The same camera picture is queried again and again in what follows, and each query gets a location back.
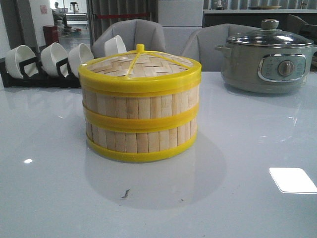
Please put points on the glass pot lid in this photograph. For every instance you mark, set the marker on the glass pot lid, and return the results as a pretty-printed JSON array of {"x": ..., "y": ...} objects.
[{"x": 270, "y": 36}]

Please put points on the red trash bin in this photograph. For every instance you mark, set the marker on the red trash bin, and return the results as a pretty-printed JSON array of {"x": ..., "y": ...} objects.
[{"x": 50, "y": 34}]

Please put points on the black dish rack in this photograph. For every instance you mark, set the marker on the black dish rack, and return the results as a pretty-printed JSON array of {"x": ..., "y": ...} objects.
[{"x": 65, "y": 78}]

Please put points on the bamboo steamer tray yellow rims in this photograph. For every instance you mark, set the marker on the bamboo steamer tray yellow rims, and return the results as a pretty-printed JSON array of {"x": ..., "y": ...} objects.
[{"x": 141, "y": 114}]

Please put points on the grey chair left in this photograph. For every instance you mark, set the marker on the grey chair left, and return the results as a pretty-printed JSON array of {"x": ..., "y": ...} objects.
[{"x": 132, "y": 32}]

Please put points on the white bowl far right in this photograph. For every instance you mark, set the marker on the white bowl far right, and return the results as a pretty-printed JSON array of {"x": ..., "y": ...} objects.
[{"x": 114, "y": 46}]

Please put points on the grey chair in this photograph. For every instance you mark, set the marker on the grey chair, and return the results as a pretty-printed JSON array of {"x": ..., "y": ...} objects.
[
  {"x": 201, "y": 44},
  {"x": 132, "y": 32}
]

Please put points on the grey chair right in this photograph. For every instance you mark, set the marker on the grey chair right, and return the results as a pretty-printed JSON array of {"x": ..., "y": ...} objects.
[{"x": 201, "y": 44}]

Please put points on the white bowl far left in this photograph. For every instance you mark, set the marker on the white bowl far left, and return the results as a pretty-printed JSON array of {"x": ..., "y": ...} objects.
[{"x": 14, "y": 57}]

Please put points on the woven bamboo steamer lid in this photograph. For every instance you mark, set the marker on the woven bamboo steamer lid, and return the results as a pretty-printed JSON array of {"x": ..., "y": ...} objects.
[{"x": 140, "y": 73}]

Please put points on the white cabinet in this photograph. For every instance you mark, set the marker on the white cabinet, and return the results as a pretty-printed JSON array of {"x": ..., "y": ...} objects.
[{"x": 179, "y": 18}]

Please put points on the red barrier belt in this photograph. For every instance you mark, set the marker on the red barrier belt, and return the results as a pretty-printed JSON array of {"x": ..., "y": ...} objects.
[{"x": 116, "y": 16}]

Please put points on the person in background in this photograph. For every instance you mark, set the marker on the person in background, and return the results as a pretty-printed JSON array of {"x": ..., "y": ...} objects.
[{"x": 58, "y": 14}]

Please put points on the grey electric cooking pot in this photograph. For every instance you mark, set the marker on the grey electric cooking pot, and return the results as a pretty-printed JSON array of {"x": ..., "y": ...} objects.
[{"x": 265, "y": 69}]

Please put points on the white bowl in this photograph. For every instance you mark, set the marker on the white bowl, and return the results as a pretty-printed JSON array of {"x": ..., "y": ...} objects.
[
  {"x": 50, "y": 56},
  {"x": 79, "y": 55},
  {"x": 14, "y": 57},
  {"x": 114, "y": 46}
]

